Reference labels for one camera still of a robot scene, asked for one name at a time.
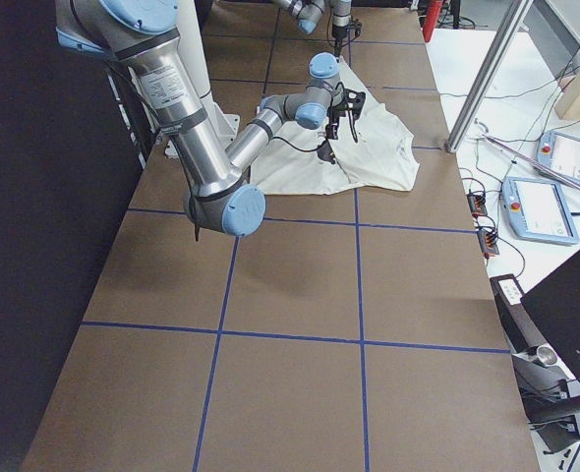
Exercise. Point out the metal rod on table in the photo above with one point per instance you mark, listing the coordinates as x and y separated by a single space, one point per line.
485 134

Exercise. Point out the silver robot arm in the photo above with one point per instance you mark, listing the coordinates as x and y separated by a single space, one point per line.
161 42
308 13

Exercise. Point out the black monitor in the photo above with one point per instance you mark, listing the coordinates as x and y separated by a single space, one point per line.
554 307

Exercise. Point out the black box with label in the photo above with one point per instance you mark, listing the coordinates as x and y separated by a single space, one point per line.
520 330

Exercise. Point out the aluminium frame post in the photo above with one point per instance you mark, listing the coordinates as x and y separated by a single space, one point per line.
508 27

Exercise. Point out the blue teach pendant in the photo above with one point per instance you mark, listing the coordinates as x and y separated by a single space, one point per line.
560 153
537 211

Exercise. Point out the near black connector block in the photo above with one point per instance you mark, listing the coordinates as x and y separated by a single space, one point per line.
487 237

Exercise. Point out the red fire extinguisher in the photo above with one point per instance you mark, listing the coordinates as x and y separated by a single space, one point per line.
432 13

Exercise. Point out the black connector block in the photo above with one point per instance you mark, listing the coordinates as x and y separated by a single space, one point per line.
477 204
487 237

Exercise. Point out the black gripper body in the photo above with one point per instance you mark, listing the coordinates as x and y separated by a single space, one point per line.
332 119
338 35

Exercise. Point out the far black connector block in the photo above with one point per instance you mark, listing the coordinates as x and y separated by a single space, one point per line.
477 204

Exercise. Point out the silver metal cup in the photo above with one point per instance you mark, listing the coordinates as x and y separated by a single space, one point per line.
542 355

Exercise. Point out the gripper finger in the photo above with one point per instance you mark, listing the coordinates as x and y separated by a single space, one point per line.
337 46
332 130

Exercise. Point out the near blue teach pendant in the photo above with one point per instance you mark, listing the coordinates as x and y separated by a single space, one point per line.
537 211

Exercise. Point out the cream long-sleeve cat shirt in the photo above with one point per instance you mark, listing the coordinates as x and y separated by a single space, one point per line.
378 153

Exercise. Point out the far blue teach pendant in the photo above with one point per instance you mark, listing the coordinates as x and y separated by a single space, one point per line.
560 153

